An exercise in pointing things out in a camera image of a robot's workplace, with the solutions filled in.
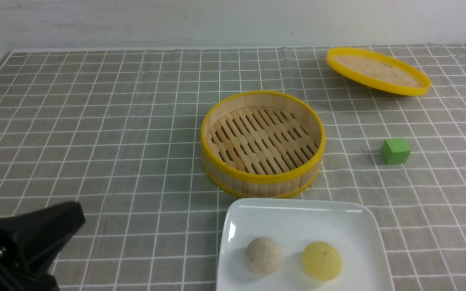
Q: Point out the grey checked tablecloth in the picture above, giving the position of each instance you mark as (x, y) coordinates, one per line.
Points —
(118, 131)

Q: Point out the bamboo steamer basket yellow rim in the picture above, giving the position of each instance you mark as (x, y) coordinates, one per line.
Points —
(262, 144)

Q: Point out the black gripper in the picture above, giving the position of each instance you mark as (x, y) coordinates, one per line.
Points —
(30, 242)

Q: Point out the yellow steamed bun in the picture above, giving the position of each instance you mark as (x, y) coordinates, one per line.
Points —
(321, 261)

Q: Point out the bamboo steamer lid yellow rim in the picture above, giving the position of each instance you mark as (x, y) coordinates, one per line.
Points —
(378, 71)

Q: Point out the green cube block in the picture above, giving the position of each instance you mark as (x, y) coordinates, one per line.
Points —
(395, 150)

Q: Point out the white square plate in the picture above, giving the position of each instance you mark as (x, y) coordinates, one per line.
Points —
(349, 227)

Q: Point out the white steamed bun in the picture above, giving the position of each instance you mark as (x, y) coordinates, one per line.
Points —
(263, 256)

